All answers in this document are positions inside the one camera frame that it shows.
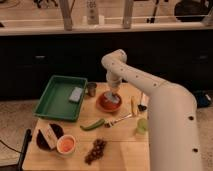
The black spoon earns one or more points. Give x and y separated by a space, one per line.
141 106

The green pepper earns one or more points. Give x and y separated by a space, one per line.
93 126

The grey sponge block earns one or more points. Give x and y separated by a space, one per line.
76 94

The green plastic tray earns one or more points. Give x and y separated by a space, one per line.
55 101

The yellow banana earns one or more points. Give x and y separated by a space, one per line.
133 106

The grey wiping towel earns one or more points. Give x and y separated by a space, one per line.
111 97

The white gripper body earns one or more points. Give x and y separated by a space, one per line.
114 86

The black pole at table edge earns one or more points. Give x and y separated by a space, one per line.
27 140

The dark bag on floor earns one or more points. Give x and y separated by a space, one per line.
203 99

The beige box on plate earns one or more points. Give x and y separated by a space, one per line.
49 136

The small metal cup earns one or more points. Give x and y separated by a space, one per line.
91 89

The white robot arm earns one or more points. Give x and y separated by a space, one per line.
172 123

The bunch of dark grapes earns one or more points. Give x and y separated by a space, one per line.
96 152

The orange filled white bowl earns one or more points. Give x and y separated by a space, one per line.
66 144

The red bowl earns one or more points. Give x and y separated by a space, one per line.
103 104

